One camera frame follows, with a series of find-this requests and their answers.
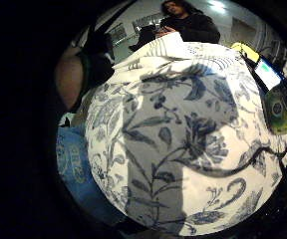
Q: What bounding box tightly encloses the the person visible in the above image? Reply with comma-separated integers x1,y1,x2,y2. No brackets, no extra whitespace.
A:
54,46,129,231

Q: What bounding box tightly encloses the green round tape roll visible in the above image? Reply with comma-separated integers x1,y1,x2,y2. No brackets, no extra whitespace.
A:
262,84,287,135

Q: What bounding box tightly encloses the framed wall picture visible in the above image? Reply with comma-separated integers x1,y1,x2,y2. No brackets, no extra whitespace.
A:
131,12,165,33
108,22,129,45

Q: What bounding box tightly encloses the yellow object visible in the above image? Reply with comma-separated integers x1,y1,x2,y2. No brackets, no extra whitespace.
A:
231,41,261,64

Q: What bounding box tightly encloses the black bag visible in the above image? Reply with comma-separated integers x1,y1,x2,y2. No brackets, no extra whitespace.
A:
128,25,158,53

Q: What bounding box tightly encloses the white blue floral tablecloth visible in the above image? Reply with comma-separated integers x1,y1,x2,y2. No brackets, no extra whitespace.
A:
85,32,287,237

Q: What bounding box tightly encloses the ceiling lamp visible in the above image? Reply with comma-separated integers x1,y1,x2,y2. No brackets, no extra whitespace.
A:
206,0,228,14

